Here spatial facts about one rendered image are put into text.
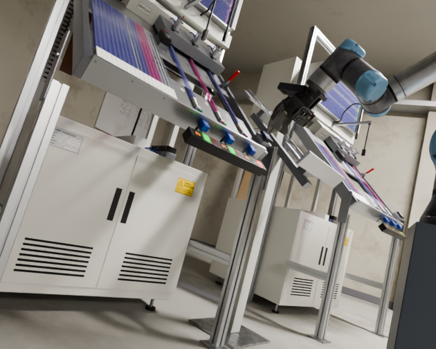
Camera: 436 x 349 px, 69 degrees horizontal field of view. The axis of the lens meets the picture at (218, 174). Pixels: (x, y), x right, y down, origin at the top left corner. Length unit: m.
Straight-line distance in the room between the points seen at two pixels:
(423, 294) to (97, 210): 0.97
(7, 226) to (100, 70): 0.41
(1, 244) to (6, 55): 3.20
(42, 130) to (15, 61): 3.15
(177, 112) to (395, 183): 3.65
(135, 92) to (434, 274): 0.84
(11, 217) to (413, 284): 0.90
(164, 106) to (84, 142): 0.34
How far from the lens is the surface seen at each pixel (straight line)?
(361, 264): 4.24
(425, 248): 0.87
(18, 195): 0.83
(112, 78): 0.88
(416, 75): 1.08
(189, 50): 1.48
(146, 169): 1.24
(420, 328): 0.87
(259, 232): 1.39
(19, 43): 4.00
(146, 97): 0.92
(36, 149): 0.83
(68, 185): 1.15
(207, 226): 4.75
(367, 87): 0.95
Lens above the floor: 0.43
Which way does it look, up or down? 8 degrees up
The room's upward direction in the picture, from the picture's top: 15 degrees clockwise
